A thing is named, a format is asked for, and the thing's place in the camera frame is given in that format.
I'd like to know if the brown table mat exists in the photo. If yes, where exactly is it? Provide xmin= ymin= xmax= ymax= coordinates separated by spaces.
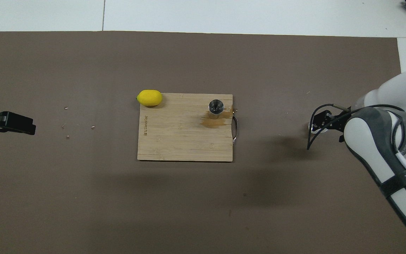
xmin=0 ymin=31 xmax=406 ymax=254

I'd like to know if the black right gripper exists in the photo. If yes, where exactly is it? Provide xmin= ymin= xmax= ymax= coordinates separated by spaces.
xmin=313 ymin=110 xmax=348 ymax=134

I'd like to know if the yellow lemon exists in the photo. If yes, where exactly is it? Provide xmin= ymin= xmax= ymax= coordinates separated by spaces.
xmin=136 ymin=89 xmax=163 ymax=107

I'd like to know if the steel double jigger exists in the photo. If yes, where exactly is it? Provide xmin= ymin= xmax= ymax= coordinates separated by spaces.
xmin=208 ymin=99 xmax=225 ymax=121

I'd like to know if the small clear glass cup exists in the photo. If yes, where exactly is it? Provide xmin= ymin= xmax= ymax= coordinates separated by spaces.
xmin=307 ymin=121 xmax=329 ymax=137

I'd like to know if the bamboo cutting board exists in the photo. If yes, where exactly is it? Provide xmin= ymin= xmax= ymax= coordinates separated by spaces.
xmin=137 ymin=93 xmax=240 ymax=163

